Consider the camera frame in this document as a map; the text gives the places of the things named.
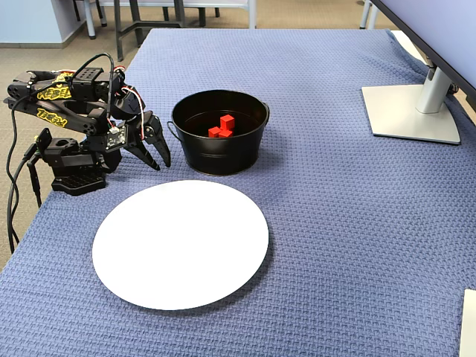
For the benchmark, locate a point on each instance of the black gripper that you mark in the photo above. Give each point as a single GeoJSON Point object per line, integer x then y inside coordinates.
{"type": "Point", "coordinates": [146, 131]}

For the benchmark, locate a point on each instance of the red cube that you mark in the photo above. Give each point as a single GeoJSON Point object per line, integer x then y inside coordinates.
{"type": "Point", "coordinates": [214, 131]}
{"type": "Point", "coordinates": [227, 121]}
{"type": "Point", "coordinates": [227, 133]}

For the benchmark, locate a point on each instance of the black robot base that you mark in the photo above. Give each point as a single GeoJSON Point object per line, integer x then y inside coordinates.
{"type": "Point", "coordinates": [74, 163]}

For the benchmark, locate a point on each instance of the white round plate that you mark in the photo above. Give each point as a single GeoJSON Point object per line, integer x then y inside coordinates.
{"type": "Point", "coordinates": [178, 245]}

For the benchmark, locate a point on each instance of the black metal bucket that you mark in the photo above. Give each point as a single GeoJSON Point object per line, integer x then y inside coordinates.
{"type": "Point", "coordinates": [223, 156]}

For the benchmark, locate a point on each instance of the light grey furniture leg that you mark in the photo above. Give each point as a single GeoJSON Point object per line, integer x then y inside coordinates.
{"type": "Point", "coordinates": [91, 22]}

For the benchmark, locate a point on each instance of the white table leg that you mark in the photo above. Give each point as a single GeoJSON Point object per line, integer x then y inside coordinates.
{"type": "Point", "coordinates": [251, 15]}
{"type": "Point", "coordinates": [366, 15]}

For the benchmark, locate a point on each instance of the blue woven table cloth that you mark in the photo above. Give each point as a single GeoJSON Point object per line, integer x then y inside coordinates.
{"type": "Point", "coordinates": [334, 223]}

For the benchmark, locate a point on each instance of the monitor with silver stand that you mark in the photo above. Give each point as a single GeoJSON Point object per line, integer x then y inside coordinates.
{"type": "Point", "coordinates": [446, 29]}

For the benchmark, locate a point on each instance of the white flat object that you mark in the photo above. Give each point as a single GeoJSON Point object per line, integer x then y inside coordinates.
{"type": "Point", "coordinates": [469, 327]}

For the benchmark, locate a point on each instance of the small camera circuit board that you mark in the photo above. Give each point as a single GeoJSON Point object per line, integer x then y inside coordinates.
{"type": "Point", "coordinates": [116, 138]}

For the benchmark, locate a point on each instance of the grey metal table frame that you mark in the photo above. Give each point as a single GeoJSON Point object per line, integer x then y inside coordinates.
{"type": "Point", "coordinates": [118, 37]}

